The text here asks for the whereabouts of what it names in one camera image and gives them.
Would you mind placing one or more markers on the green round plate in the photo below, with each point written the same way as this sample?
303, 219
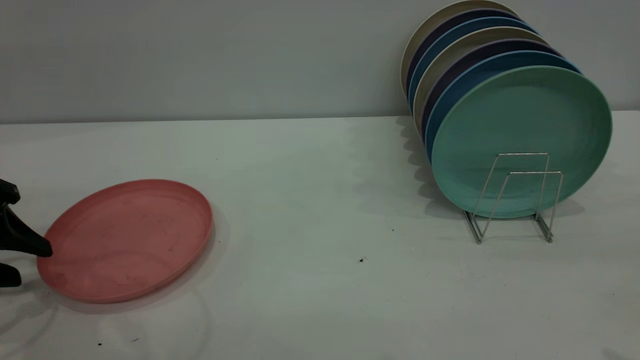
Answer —
520, 125

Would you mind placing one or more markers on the blue round plate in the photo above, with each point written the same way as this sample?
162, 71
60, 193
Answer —
515, 59
485, 23

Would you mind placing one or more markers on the pink round plate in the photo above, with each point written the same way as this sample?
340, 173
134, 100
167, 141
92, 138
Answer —
125, 240

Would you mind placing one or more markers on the dark purple round plate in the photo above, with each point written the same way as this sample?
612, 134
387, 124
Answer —
505, 46
475, 14

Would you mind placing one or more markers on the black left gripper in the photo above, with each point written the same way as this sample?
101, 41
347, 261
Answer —
7, 192

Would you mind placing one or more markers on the beige round plate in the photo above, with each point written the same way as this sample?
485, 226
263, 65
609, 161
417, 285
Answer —
495, 35
465, 6

